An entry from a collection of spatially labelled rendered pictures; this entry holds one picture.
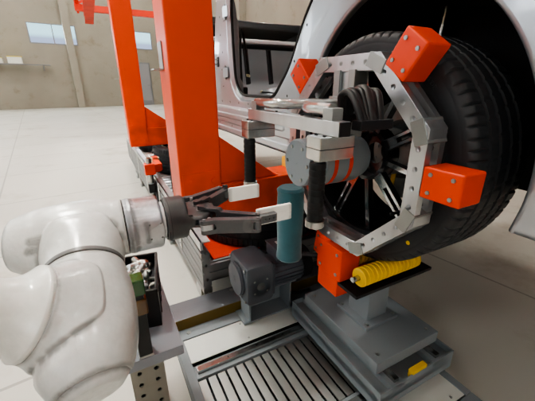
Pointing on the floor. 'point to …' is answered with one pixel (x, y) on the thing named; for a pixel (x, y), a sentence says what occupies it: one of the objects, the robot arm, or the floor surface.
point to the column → (150, 383)
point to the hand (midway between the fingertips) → (267, 200)
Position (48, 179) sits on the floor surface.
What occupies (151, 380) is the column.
